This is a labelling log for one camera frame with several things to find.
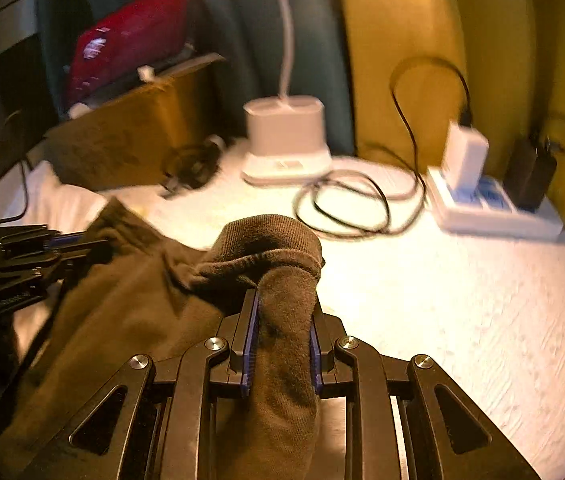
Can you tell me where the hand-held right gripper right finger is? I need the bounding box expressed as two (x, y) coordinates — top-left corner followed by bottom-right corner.
(307, 305), (543, 480)

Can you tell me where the white desk lamp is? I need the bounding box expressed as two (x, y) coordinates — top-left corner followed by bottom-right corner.
(241, 0), (333, 186)

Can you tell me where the red box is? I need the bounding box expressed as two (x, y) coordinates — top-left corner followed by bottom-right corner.
(65, 0), (196, 108)

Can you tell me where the dark olive-brown T-shirt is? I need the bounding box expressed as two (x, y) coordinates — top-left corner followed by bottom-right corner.
(0, 197), (326, 480)

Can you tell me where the white power strip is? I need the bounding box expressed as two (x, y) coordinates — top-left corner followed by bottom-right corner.
(425, 165), (563, 238)

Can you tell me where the looped black charging cable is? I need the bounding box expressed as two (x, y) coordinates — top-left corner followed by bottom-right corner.
(295, 56), (473, 236)

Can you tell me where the brown cardboard box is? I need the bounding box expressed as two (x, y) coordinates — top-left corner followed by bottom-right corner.
(45, 62), (218, 191)

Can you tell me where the wide teal curtain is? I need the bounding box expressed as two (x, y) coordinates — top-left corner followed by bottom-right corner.
(37, 0), (358, 156)

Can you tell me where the white charger plug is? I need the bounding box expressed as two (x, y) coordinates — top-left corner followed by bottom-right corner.
(441, 124), (489, 191)

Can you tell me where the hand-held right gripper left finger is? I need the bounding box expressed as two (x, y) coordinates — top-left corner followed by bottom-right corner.
(17, 287), (263, 480)

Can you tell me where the thick black cable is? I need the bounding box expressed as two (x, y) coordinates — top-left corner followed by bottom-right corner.
(0, 107), (30, 226)

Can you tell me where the black cord bundle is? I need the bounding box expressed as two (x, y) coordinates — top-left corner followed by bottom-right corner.
(160, 135), (226, 198)

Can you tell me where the silver tablet stand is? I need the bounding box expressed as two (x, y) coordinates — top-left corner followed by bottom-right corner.
(67, 52), (228, 118)

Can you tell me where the black charger plug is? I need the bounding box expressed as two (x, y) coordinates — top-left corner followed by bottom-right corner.
(505, 135), (558, 211)

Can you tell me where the wide yellow curtain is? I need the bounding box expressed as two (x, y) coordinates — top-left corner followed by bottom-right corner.
(337, 0), (565, 226)

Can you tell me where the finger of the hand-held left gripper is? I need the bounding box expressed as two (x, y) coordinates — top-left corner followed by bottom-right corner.
(0, 240), (113, 286)
(0, 224), (88, 252)

